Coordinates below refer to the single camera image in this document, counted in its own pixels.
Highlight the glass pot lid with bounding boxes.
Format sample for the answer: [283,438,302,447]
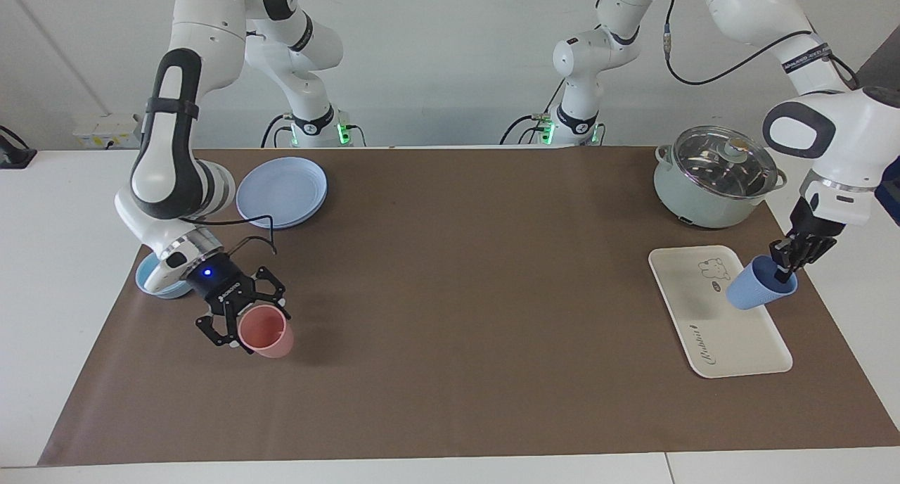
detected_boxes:
[671,127,780,200]

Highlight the white wall socket strip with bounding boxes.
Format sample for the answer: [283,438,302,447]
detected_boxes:
[74,113,141,149]

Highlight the black object on table edge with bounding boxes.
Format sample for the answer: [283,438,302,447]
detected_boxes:
[0,125,37,170]

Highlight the cream tray with rabbit print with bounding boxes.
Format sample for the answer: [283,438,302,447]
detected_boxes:
[648,245,793,379]

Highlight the light blue bowl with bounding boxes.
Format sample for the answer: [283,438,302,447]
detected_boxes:
[135,252,194,300]

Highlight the pale green electric pot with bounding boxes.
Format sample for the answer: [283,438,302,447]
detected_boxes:
[654,125,788,229]

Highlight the brown paper table mat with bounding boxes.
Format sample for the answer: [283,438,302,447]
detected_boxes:
[39,146,900,467]

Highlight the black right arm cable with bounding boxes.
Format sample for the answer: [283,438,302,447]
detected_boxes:
[179,215,278,255]

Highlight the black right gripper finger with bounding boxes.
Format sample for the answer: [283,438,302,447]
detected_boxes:
[195,308,243,349]
[243,265,289,316]

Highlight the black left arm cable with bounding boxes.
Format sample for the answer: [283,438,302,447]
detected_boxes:
[663,0,860,87]

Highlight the dark grey panel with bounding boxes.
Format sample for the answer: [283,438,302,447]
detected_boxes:
[856,44,900,91]

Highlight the pink plastic cup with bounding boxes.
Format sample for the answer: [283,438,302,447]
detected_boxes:
[238,303,295,359]

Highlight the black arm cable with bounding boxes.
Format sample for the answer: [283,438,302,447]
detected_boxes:
[179,215,278,255]
[663,0,860,87]

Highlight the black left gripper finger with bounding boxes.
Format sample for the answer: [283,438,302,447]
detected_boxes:
[770,239,799,282]
[787,248,820,281]

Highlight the black base cable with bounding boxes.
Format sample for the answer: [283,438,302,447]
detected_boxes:
[501,79,567,146]
[262,113,295,148]

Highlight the blue plastic cup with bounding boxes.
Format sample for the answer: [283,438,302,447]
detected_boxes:
[726,255,799,310]

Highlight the light blue plate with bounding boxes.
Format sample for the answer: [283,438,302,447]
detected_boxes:
[236,157,328,230]

